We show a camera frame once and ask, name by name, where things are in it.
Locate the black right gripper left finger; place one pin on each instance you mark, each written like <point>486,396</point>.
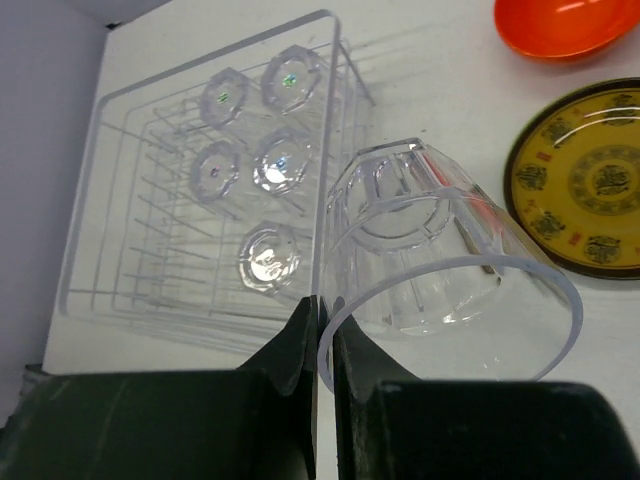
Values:
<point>257,421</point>

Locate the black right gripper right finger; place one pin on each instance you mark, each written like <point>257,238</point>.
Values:
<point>393,425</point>

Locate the clear glass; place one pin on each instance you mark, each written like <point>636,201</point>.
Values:
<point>293,80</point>
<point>438,276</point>
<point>282,161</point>
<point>214,172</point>
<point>223,98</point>
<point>269,258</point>

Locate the brown patterned plate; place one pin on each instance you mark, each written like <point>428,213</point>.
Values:
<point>571,180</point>

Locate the orange plastic bowl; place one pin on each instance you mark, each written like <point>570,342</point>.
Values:
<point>563,31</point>

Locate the clear plastic dish tray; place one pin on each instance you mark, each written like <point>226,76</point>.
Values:
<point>88,288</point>

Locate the white wire plate rack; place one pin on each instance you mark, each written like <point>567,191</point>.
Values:
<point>180,255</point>

